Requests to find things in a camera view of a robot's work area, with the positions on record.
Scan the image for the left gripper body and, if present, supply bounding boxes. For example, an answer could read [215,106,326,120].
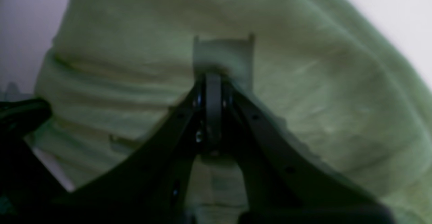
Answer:
[0,99,75,224]

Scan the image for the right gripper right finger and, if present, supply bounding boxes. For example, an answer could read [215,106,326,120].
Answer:
[221,79,395,224]

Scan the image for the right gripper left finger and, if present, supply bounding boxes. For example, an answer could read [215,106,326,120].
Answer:
[52,73,222,224]

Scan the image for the green t-shirt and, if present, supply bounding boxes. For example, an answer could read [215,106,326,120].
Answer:
[33,0,431,224]

